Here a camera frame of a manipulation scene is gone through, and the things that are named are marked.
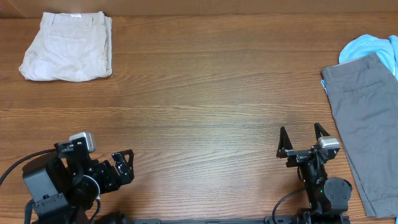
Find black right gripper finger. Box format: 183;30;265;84
276;126;294;158
314;123;330;140

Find beige khaki shorts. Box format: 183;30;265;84
19;11;113;82

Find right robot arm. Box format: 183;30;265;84
272;123;353;224

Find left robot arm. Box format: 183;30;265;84
22;137;134;223

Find grey shorts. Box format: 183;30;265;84
322;53;397;218

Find light blue garment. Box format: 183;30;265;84
338;34;397;78

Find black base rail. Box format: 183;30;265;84
124;215;305;224

